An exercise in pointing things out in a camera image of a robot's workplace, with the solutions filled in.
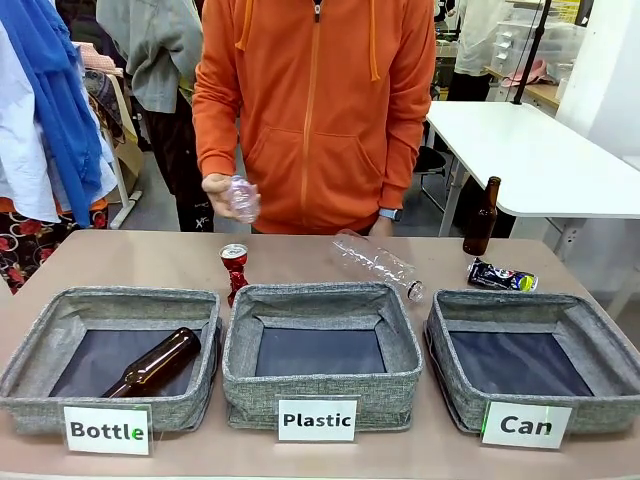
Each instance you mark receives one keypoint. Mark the black pole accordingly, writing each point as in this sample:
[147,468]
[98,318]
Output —
[531,55]

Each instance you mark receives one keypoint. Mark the dark patterned cloth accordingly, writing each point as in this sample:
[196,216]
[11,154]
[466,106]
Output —
[102,100]

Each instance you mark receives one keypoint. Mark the clear plastic storage boxes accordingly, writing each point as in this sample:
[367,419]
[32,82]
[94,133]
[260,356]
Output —
[515,45]

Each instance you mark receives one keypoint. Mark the grey fabric basket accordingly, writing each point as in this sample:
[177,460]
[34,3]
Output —
[450,360]
[30,405]
[250,395]

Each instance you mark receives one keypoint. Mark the crushed dark blue can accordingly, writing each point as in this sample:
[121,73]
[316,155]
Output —
[495,275]

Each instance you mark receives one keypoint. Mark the person's left forearm orange sleeve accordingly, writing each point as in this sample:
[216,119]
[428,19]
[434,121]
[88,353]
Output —
[400,175]

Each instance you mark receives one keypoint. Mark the white Can label sign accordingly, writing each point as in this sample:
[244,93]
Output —
[525,409]

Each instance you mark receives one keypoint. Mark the black stool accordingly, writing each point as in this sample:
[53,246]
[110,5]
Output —
[430,160]

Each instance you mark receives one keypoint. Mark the wooden workbench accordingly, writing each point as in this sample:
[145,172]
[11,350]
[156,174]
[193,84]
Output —
[542,92]

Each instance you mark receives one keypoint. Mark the long clear plastic bottle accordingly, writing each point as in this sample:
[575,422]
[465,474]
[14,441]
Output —
[370,262]

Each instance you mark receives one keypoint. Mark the brown glass bottle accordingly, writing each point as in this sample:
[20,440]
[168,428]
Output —
[155,360]
[480,230]

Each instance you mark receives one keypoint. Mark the white rack leg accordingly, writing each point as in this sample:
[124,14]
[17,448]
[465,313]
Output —
[122,200]

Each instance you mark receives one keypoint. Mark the white Plastic label sign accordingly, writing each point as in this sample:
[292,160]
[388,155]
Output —
[317,406]

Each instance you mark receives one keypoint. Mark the hanging blue cloth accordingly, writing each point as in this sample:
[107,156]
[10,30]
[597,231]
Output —
[55,100]

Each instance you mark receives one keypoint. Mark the person's right hand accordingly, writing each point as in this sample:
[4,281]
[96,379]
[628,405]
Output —
[215,187]

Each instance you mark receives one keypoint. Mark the hanging white cloth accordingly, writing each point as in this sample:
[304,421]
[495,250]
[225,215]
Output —
[20,150]

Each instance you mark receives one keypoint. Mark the brown cardboard sheet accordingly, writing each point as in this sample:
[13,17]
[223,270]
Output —
[131,160]

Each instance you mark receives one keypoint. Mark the pink cloth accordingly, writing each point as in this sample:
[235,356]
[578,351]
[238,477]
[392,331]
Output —
[535,72]

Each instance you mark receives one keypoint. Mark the crushed red can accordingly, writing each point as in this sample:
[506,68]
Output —
[234,272]

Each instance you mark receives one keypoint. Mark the grey smartwatch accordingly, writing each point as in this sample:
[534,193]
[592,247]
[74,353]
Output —
[390,214]

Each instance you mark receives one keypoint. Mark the white Bottle label sign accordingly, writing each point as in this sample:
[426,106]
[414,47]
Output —
[107,416]

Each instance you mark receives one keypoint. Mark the person's left hand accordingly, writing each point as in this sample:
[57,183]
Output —
[381,228]

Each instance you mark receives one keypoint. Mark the black trousers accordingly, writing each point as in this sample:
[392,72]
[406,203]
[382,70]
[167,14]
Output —
[175,165]

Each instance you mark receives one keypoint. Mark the orange zip hoodie torso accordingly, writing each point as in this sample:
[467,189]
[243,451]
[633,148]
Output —
[310,125]

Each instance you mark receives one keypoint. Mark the white table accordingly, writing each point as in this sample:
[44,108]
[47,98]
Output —
[525,150]

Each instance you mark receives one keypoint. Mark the person's right forearm orange sleeve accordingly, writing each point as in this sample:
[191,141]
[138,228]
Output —
[215,150]

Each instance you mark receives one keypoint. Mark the background person white shirt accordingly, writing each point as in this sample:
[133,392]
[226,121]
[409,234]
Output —
[475,40]

